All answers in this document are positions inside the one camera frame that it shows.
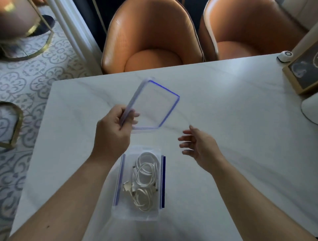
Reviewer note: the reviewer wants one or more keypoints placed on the person's left hand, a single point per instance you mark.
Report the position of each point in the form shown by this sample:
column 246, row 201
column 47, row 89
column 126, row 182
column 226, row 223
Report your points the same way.
column 111, row 134

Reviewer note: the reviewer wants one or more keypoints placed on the person's right hand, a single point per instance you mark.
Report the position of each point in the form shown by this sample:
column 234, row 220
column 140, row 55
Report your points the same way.
column 205, row 146

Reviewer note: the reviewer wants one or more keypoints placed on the person's right little finger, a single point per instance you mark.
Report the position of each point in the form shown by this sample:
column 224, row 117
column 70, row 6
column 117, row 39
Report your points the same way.
column 188, row 152

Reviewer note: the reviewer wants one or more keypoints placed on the person's left thumb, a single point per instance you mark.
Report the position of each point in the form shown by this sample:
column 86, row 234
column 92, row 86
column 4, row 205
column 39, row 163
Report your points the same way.
column 120, row 108

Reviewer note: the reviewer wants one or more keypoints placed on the person's right middle finger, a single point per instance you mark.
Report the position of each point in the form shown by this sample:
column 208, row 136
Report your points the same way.
column 185, row 137

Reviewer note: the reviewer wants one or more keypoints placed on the clear lid with blue seal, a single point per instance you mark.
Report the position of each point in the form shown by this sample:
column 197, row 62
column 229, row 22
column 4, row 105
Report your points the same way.
column 154, row 104

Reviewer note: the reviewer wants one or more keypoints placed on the person's left forearm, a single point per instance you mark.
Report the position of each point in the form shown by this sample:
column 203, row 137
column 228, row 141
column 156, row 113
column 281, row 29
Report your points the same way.
column 67, row 201

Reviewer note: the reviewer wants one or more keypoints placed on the person's right forearm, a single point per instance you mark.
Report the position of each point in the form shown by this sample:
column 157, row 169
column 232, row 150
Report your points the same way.
column 256, row 206

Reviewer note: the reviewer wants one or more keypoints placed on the clear plastic container blue clips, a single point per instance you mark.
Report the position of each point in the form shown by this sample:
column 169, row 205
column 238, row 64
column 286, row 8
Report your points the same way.
column 139, row 183

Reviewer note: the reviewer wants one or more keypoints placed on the orange leather chair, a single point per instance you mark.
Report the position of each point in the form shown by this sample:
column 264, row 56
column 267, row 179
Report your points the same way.
column 248, row 27
column 151, row 39

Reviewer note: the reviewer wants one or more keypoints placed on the white round lamp base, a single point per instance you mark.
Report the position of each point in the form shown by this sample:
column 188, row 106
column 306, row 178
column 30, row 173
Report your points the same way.
column 310, row 108

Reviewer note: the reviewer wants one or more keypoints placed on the wooden framed picture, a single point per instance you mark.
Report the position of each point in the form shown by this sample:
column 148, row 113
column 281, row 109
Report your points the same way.
column 301, row 69

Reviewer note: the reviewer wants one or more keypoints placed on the white door frame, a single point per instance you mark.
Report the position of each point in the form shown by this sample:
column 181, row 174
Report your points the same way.
column 74, row 34

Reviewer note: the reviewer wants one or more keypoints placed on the gold metal frame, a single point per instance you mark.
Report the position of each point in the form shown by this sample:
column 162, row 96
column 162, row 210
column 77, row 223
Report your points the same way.
column 12, row 124

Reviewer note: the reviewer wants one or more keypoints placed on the gold frame side table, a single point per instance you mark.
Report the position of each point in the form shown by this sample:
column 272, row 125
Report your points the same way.
column 22, row 27

